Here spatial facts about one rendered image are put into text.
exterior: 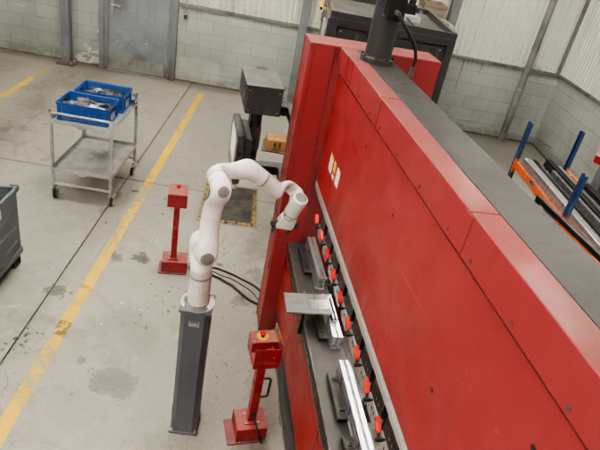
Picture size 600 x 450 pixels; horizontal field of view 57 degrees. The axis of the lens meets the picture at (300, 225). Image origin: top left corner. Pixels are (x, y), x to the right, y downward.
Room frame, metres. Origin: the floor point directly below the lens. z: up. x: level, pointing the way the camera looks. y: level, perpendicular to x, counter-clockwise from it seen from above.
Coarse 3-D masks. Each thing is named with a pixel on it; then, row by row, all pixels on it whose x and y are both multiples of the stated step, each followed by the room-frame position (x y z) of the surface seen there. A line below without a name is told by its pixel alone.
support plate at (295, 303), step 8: (288, 296) 2.62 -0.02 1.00; (296, 296) 2.64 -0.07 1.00; (304, 296) 2.65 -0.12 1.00; (312, 296) 2.67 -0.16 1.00; (320, 296) 2.68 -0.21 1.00; (288, 304) 2.55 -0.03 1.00; (296, 304) 2.56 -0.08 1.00; (304, 304) 2.58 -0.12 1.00; (288, 312) 2.48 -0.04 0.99; (296, 312) 2.49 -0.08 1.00; (304, 312) 2.51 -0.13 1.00; (312, 312) 2.52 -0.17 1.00; (320, 312) 2.53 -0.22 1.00; (328, 312) 2.55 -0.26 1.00
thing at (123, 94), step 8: (88, 80) 5.62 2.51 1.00; (80, 88) 5.43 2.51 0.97; (88, 88) 5.61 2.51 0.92; (96, 88) 5.50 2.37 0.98; (104, 88) 5.55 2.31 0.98; (112, 88) 5.64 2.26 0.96; (120, 88) 5.64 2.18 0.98; (128, 88) 5.65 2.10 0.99; (112, 96) 5.30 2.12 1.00; (120, 96) 5.44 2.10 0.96; (128, 96) 5.51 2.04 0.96; (120, 104) 5.31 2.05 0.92; (128, 104) 5.52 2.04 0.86; (120, 112) 5.31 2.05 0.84
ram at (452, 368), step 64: (384, 192) 2.21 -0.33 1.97; (384, 256) 2.02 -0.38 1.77; (448, 256) 1.55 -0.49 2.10; (384, 320) 1.84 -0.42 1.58; (448, 320) 1.42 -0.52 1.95; (448, 384) 1.29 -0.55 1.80; (512, 384) 1.06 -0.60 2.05; (448, 448) 1.17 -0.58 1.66; (512, 448) 0.97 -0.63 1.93; (576, 448) 0.83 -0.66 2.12
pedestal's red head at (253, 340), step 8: (256, 336) 2.48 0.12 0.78; (272, 336) 2.51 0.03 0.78; (280, 336) 2.45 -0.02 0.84; (248, 344) 2.49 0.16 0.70; (256, 344) 2.42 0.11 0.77; (264, 344) 2.44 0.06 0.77; (272, 344) 2.46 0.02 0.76; (256, 352) 2.33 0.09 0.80; (264, 352) 2.34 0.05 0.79; (272, 352) 2.36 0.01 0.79; (280, 352) 2.38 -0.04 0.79; (256, 360) 2.33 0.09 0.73; (264, 360) 2.35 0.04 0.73; (272, 360) 2.36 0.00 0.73; (280, 360) 2.38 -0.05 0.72; (256, 368) 2.33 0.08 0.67; (264, 368) 2.35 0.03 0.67; (272, 368) 2.37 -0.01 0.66
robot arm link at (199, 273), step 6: (192, 234) 2.47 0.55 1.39; (198, 234) 2.44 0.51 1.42; (192, 240) 2.42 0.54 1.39; (192, 246) 2.38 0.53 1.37; (192, 252) 2.43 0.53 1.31; (192, 258) 2.41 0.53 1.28; (192, 264) 2.39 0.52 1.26; (198, 264) 2.39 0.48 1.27; (192, 270) 2.37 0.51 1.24; (198, 270) 2.36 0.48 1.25; (204, 270) 2.37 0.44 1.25; (210, 270) 2.39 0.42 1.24; (192, 276) 2.36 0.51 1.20; (198, 276) 2.35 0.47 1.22; (204, 276) 2.36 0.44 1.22; (210, 276) 2.38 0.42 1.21
